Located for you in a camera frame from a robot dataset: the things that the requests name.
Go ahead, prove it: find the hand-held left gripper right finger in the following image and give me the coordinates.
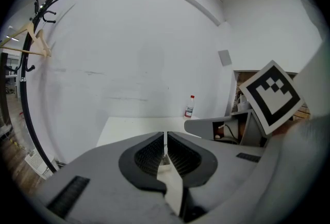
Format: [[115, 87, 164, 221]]
[[167, 131, 266, 224]]

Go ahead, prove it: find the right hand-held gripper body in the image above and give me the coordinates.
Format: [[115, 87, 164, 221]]
[[212, 59, 305, 148]]

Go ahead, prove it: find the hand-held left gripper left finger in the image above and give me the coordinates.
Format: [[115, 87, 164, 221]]
[[33, 131, 181, 224]]

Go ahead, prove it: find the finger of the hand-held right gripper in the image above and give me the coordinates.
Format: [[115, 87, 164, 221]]
[[184, 117, 215, 140]]

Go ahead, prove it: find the person's right forearm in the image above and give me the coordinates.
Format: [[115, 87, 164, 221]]
[[272, 114, 310, 138]]

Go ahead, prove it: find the plastic bottle with red cap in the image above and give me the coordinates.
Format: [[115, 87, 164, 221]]
[[184, 95, 195, 118]]

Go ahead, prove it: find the person's white t-shirt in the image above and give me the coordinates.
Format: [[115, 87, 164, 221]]
[[257, 39, 329, 224]]

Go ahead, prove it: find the white perforated plastic box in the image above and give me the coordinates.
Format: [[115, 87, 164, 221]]
[[24, 148, 60, 180]]

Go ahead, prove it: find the yellow black striped tape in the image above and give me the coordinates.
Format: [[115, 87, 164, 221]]
[[9, 139, 26, 151]]

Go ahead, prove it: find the black coat rack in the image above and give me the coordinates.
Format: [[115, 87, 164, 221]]
[[5, 0, 78, 174]]

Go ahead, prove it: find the wooden clothes hanger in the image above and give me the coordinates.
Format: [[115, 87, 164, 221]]
[[0, 21, 52, 58]]

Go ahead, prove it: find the grey wall plate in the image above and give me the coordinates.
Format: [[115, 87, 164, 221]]
[[218, 49, 233, 67]]

